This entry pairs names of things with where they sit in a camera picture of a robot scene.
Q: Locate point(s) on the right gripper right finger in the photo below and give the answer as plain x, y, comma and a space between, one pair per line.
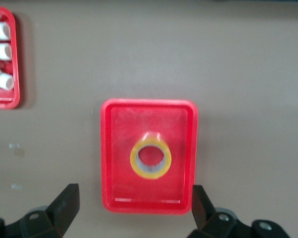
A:
206, 218

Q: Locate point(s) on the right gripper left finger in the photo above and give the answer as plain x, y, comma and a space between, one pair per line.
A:
62, 210

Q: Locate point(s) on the yellow packing tape roll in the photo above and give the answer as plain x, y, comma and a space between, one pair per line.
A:
151, 174

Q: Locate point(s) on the red plastic tray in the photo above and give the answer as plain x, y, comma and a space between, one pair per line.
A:
16, 62
124, 124

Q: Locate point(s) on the white-capped brass pipe fitting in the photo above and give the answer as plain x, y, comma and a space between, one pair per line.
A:
5, 83
3, 51
2, 31

